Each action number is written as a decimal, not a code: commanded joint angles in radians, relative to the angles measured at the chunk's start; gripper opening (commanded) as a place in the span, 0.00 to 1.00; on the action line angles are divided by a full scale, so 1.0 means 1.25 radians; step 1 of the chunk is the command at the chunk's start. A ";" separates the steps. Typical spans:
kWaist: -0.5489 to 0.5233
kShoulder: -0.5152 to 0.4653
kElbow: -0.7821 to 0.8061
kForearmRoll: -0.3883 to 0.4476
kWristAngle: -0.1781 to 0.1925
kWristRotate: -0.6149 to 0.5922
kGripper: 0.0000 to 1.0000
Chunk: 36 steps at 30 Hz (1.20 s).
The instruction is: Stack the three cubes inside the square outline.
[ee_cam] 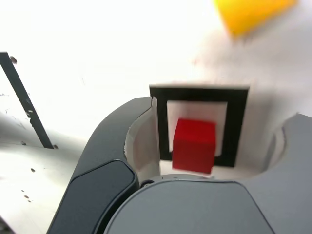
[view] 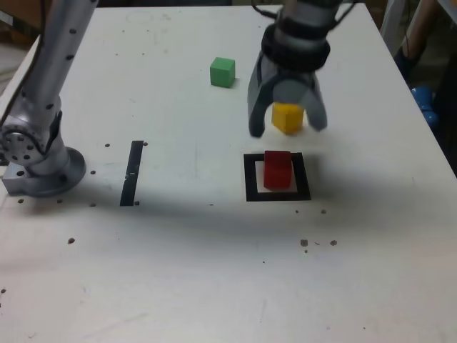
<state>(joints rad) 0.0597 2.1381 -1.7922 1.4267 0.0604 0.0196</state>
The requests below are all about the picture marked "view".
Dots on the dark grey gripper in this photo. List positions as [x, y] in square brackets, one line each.
[296, 74]

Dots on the yellow cube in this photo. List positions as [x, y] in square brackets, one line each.
[285, 119]

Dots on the green cube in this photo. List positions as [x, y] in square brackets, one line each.
[222, 73]

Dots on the red cube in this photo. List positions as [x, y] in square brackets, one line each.
[277, 171]

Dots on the black tape square outline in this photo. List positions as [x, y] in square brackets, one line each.
[250, 178]

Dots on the blue object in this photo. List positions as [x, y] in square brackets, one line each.
[423, 98]

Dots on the black tape strip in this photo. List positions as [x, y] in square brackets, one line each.
[130, 178]

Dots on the person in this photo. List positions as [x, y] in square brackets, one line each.
[425, 28]

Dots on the brown cardboard box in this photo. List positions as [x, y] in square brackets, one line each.
[18, 25]

